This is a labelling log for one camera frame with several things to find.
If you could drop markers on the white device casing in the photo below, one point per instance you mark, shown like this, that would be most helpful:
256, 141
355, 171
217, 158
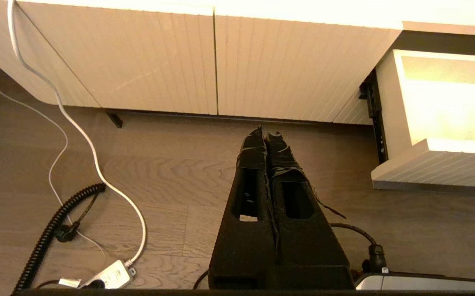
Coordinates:
426, 283

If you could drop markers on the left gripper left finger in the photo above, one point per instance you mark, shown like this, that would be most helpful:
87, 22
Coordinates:
245, 246

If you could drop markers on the white power strip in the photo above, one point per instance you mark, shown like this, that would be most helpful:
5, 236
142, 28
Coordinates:
110, 276

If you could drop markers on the white low cabinet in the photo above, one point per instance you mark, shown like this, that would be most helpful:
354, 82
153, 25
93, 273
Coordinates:
159, 61

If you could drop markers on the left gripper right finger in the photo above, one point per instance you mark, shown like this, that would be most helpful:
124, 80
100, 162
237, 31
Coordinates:
307, 250

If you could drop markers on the small white plug adapter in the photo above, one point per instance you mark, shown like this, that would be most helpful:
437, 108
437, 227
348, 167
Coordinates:
70, 283

